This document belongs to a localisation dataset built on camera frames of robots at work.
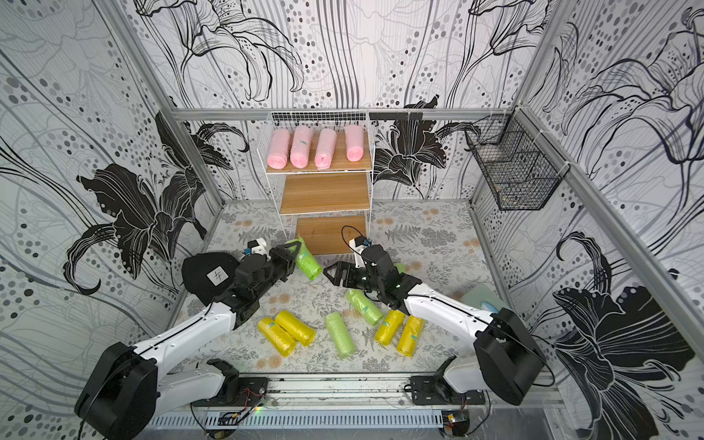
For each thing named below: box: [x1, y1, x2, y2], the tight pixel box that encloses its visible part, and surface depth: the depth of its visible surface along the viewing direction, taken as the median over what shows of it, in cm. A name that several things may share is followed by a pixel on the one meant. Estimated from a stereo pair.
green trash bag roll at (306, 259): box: [285, 236, 323, 280], surface depth 77 cm
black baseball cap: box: [181, 252, 241, 307], surface depth 92 cm
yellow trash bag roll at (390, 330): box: [374, 309, 407, 347], surface depth 83 cm
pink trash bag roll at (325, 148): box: [314, 128, 338, 171], surface depth 73 cm
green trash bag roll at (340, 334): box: [324, 311, 356, 359], surface depth 83 cm
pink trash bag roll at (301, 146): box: [289, 125, 314, 170], surface depth 73 cm
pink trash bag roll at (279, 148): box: [266, 128, 291, 170], surface depth 74 cm
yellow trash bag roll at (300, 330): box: [275, 309, 317, 348], surface depth 84 cm
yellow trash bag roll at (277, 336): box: [257, 317, 297, 358], surface depth 81 cm
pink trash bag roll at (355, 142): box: [344, 124, 366, 163], surface depth 74 cm
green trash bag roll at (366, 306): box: [345, 288, 385, 326], surface depth 87 cm
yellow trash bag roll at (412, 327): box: [396, 315, 426, 358], surface depth 81 cm
